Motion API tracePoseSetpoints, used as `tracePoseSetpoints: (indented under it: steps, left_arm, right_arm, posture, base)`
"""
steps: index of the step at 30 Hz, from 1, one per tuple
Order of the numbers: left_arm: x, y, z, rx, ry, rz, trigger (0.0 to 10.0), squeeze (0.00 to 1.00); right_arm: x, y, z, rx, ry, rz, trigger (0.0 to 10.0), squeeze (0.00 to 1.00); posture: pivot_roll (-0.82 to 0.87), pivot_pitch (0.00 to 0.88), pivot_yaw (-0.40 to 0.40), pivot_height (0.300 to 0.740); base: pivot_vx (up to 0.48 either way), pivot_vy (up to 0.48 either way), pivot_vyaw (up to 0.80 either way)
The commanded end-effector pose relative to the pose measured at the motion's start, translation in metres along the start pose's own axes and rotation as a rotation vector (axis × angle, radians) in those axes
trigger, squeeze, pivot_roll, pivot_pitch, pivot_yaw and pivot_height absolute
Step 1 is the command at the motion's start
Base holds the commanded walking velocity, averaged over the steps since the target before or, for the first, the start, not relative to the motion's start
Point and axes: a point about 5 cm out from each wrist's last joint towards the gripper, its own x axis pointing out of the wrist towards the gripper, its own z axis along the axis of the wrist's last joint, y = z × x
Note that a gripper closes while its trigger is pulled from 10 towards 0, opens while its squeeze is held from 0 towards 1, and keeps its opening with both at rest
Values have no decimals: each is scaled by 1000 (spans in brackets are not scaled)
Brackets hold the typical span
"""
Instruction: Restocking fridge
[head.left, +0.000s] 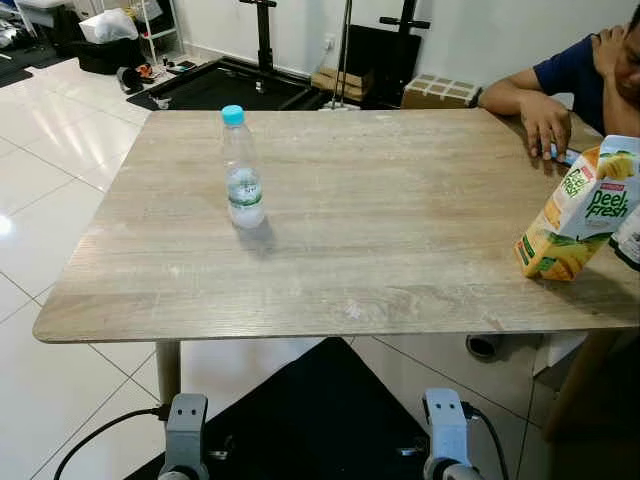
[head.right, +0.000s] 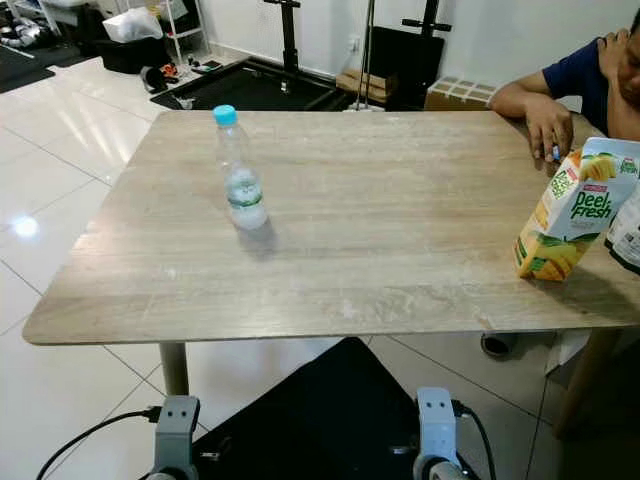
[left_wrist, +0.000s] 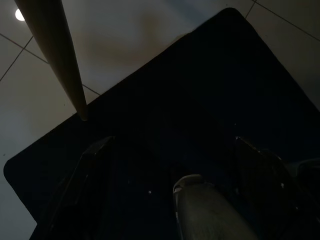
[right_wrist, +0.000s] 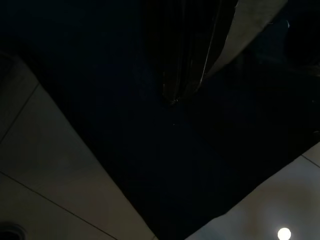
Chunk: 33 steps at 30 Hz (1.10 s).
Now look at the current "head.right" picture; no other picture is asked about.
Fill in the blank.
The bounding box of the green white food pouch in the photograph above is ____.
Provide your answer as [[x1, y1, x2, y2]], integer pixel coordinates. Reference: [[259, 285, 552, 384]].
[[605, 188, 640, 276]]

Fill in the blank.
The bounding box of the person in navy shirt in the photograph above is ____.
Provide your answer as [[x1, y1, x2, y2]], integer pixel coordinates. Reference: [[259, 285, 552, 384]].
[[510, 20, 640, 141]]

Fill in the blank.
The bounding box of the flat brown cardboard box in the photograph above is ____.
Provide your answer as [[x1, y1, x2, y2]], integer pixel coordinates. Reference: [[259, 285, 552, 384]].
[[335, 68, 391, 101]]

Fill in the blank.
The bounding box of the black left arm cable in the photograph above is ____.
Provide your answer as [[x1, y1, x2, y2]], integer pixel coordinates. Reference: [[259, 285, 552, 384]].
[[37, 405, 164, 480]]

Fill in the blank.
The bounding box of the person's right hand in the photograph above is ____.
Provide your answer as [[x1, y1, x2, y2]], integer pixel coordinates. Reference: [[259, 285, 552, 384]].
[[525, 95, 576, 163]]

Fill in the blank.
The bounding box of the mango juice carton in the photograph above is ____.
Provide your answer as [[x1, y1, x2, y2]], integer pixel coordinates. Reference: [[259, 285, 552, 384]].
[[514, 137, 640, 283]]

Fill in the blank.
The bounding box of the black low wheeled platform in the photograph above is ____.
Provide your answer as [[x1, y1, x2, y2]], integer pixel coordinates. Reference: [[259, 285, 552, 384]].
[[150, 57, 351, 113]]

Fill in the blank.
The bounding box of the clear water bottle blue cap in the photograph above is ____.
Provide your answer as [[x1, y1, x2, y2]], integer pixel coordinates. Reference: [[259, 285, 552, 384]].
[[212, 104, 270, 232]]

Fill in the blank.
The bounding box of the black equipment case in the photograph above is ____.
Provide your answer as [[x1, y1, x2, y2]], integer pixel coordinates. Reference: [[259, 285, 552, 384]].
[[365, 25, 446, 101]]

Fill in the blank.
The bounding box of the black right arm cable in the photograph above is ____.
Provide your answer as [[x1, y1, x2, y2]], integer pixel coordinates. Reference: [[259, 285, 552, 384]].
[[452, 400, 499, 480]]

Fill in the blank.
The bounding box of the white plastic bag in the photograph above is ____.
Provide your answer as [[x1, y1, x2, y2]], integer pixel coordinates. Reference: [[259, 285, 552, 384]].
[[102, 8, 164, 44]]

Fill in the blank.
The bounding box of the tapered wooden table leg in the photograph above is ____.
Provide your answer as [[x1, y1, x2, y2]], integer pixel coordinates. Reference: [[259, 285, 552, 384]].
[[158, 343, 189, 398], [552, 328, 623, 433]]

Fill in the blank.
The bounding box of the person's left hand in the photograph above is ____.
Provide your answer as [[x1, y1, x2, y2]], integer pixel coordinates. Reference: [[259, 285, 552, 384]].
[[598, 28, 636, 81]]

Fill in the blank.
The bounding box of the cardboard box white checkered top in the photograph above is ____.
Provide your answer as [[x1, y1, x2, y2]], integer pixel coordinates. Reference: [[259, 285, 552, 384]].
[[423, 76, 499, 111]]

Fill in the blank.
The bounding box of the white wire shelf rack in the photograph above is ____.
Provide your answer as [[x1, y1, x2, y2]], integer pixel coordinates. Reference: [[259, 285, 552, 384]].
[[160, 0, 206, 66]]

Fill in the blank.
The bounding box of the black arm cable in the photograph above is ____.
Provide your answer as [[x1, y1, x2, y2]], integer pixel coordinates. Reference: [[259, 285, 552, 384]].
[[37, 405, 164, 480], [452, 400, 499, 480]]

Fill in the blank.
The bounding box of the black floor mat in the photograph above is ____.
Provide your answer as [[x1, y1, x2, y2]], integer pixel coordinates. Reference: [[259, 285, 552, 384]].
[[190, 337, 436, 480]]

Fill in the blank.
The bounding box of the black round gadget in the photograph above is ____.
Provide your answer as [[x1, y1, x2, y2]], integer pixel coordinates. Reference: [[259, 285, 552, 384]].
[[140, 65, 179, 94]]

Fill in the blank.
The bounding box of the black upright post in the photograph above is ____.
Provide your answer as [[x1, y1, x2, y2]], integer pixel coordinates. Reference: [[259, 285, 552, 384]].
[[265, 0, 306, 76]]

